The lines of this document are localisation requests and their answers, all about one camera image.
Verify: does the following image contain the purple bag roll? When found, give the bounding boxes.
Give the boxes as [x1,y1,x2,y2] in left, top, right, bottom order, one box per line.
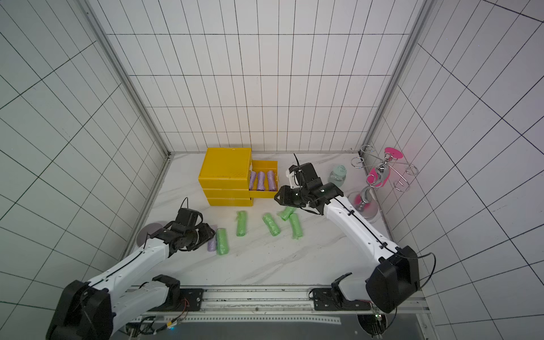
[249,171,256,191]
[257,171,266,191]
[267,170,277,192]
[207,225,218,252]

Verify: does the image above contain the yellow drawer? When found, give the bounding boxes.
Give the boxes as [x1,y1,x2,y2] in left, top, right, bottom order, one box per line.
[249,160,279,199]

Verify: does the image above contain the green bag roll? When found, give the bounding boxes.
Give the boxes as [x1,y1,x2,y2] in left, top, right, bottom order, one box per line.
[216,228,230,256]
[262,212,281,237]
[236,211,247,237]
[289,213,303,239]
[278,206,296,221]

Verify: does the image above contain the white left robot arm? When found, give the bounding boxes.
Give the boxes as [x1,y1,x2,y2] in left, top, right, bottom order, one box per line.
[45,208,216,339]

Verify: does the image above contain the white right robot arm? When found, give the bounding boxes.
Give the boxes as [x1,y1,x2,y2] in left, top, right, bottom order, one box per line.
[274,163,421,313]

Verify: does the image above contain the yellow plastic drawer cabinet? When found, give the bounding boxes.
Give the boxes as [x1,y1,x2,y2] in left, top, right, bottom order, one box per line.
[198,148,253,207]

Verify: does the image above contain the green glass jar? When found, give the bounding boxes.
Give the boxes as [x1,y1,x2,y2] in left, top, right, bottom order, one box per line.
[328,165,347,188]

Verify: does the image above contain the pink cup on stand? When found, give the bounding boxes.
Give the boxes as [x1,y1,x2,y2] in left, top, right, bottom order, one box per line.
[366,167,390,188]

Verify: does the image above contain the chrome cup holder stand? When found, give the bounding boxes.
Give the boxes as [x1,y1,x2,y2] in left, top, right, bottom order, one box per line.
[348,144,419,221]

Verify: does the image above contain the pink cup upper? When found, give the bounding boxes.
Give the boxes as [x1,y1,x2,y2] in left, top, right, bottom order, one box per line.
[384,147,404,160]

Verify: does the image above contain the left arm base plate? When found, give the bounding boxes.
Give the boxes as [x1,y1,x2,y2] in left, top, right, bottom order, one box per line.
[171,288,205,313]

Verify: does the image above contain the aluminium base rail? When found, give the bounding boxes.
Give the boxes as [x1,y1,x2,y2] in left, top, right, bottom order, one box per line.
[88,284,426,315]

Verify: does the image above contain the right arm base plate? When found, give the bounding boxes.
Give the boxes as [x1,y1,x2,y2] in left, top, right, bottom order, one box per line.
[309,288,371,312]

